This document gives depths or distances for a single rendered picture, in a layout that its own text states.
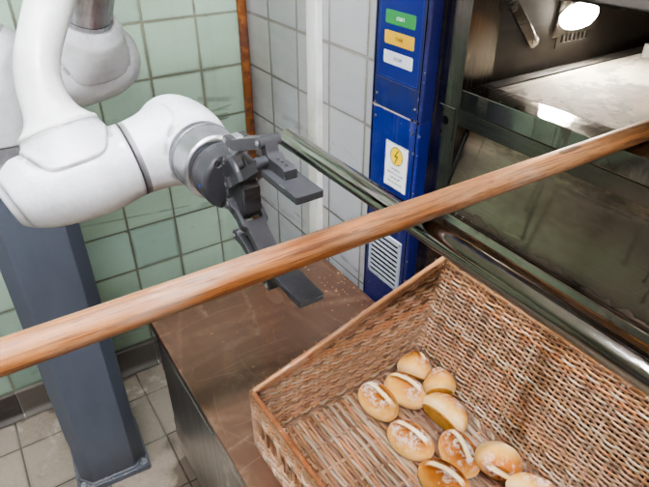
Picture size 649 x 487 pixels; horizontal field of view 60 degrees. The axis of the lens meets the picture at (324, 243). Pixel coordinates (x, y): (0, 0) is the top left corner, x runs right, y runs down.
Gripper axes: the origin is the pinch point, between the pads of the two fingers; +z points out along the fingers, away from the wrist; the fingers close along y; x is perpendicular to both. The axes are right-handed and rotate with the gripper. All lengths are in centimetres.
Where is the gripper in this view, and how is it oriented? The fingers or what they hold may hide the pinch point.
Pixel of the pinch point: (302, 244)
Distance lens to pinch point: 56.8
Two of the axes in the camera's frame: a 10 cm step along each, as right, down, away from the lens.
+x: -8.4, 3.0, -4.5
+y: 0.0, 8.4, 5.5
